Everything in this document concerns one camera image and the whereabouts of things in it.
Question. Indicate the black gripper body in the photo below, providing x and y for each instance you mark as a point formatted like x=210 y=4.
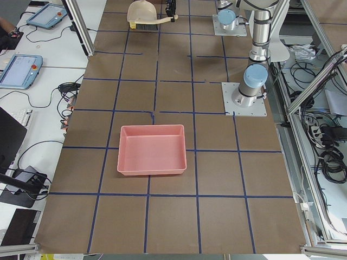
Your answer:
x=169 y=8

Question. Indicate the beige hand brush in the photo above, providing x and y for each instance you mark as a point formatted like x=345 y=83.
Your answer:
x=152 y=25

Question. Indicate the beige plastic dustpan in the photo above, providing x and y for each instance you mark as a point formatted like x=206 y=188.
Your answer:
x=141 y=11

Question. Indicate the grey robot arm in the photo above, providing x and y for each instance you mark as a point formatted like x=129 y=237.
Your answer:
x=204 y=61
x=227 y=15

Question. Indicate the pink plastic bin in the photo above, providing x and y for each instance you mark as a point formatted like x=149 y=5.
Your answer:
x=146 y=150

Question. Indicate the far blue teach pendant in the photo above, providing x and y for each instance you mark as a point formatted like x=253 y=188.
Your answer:
x=48 y=16

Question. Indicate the blue teach pendant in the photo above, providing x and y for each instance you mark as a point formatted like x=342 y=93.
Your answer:
x=48 y=16
x=21 y=71

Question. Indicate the near blue teach pendant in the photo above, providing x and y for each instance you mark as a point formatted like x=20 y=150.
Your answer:
x=21 y=71

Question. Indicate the black monitor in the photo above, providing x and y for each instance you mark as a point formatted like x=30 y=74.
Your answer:
x=12 y=137

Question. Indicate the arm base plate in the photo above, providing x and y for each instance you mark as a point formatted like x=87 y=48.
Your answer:
x=235 y=104
x=237 y=28

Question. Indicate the aluminium frame post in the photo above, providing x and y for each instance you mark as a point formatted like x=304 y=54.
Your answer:
x=76 y=18

